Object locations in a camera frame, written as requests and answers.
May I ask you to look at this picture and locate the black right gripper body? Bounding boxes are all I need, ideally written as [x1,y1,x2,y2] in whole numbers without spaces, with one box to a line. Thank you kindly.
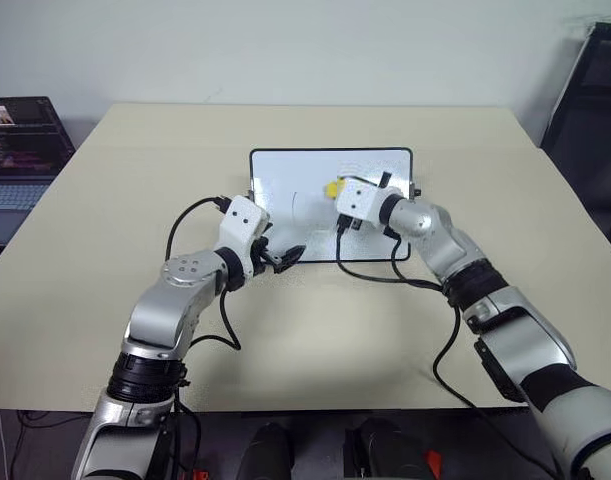
[336,213,365,237]

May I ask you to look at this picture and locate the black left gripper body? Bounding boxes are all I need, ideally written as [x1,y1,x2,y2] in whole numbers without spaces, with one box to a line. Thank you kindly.
[248,219,280,277]

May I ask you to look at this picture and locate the black-framed small whiteboard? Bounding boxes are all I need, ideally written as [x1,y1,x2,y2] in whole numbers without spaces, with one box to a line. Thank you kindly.
[246,146,422,265]

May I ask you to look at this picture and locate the dark rounded shape with red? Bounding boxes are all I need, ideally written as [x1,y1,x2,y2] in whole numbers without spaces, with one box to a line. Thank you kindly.
[341,416,445,480]

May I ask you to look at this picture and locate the black chair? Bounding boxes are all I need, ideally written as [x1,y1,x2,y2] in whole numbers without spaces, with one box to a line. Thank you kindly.
[538,21,611,254]

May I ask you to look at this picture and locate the open grey laptop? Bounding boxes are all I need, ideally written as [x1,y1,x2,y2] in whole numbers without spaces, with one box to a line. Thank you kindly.
[0,95,78,247]

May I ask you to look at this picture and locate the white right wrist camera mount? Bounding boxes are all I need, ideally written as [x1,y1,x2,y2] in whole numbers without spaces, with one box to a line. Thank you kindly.
[334,176,404,225]

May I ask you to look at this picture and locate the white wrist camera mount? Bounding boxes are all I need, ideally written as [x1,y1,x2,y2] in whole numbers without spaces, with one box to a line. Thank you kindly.
[216,195,272,275]
[334,176,404,225]

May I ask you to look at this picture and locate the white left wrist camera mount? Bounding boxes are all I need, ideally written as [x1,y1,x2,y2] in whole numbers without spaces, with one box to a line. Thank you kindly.
[216,195,272,275]

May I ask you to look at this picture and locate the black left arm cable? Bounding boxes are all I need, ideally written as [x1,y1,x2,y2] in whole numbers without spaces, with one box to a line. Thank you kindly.
[166,196,244,352]

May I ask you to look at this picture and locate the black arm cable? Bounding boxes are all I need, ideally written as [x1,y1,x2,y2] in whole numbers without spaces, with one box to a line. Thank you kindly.
[166,196,244,352]
[334,219,562,480]

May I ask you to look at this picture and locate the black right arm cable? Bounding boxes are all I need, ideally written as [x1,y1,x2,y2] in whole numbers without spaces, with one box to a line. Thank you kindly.
[334,219,562,480]

